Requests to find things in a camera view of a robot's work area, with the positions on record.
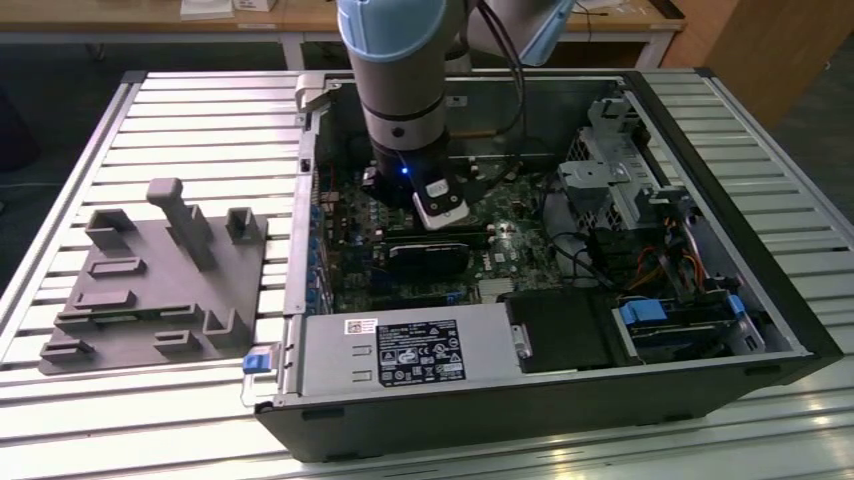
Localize wooden desk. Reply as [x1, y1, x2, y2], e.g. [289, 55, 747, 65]
[0, 0, 688, 71]

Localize black graphics card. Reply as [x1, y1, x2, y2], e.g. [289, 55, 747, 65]
[383, 240, 472, 281]

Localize green motherboard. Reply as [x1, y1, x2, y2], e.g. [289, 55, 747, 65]
[318, 157, 568, 314]

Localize grey case handle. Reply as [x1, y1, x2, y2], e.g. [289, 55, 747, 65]
[292, 74, 342, 114]

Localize hard disk drive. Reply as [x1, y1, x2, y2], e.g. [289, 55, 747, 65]
[612, 294, 766, 366]

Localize black plastic shroud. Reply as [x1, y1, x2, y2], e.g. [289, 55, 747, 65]
[503, 289, 632, 374]

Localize black PC case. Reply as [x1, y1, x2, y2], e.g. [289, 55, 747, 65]
[251, 68, 843, 464]

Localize blue disk carrier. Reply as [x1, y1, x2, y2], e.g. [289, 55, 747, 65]
[616, 297, 672, 331]

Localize grey power supply unit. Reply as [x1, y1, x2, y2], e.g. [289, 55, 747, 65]
[292, 302, 528, 396]

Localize wooden cabinet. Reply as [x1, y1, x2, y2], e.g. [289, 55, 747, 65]
[659, 0, 854, 129]

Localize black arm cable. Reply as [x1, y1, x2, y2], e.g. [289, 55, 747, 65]
[476, 0, 528, 171]

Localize metal disk bay cage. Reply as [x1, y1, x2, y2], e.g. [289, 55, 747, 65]
[556, 97, 688, 231]

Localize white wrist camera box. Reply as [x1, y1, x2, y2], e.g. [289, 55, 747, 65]
[411, 175, 472, 232]

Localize long black wire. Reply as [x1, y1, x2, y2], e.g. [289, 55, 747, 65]
[543, 189, 615, 289]

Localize grey parts rack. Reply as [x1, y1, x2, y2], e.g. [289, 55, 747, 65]
[37, 177, 272, 377]

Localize orange yellow power wires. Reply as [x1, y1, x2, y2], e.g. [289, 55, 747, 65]
[626, 247, 708, 291]

